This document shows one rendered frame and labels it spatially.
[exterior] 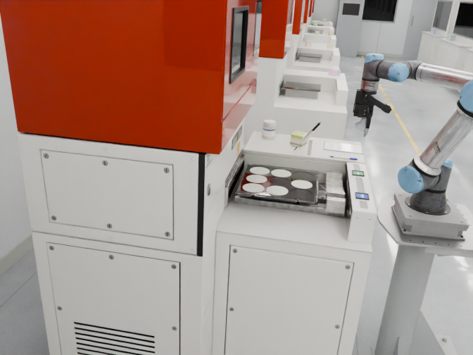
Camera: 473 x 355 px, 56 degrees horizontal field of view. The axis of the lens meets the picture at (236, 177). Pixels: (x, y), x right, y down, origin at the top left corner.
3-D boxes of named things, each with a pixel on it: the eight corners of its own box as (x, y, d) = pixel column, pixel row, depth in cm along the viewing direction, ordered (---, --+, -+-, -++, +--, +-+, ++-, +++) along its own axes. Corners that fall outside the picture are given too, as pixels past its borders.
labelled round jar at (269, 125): (261, 138, 250) (262, 122, 246) (262, 134, 256) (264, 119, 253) (274, 139, 249) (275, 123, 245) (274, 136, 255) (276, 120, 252)
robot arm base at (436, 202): (443, 201, 201) (448, 181, 197) (448, 215, 188) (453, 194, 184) (408, 195, 205) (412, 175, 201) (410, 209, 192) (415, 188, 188)
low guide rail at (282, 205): (234, 203, 206) (234, 196, 205) (234, 201, 208) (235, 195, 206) (343, 217, 198) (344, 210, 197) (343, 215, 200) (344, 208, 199)
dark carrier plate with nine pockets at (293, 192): (236, 192, 199) (237, 191, 199) (249, 165, 230) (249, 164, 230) (314, 202, 194) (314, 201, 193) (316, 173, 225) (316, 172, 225)
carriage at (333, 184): (325, 212, 195) (326, 206, 194) (325, 180, 228) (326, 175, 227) (343, 214, 194) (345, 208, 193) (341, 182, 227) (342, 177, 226)
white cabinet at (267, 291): (210, 380, 214) (215, 232, 182) (243, 267, 301) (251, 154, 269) (345, 405, 204) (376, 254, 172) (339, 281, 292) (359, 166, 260)
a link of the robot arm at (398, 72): (416, 63, 181) (393, 58, 189) (400, 64, 175) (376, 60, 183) (412, 82, 184) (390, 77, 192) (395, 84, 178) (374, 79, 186)
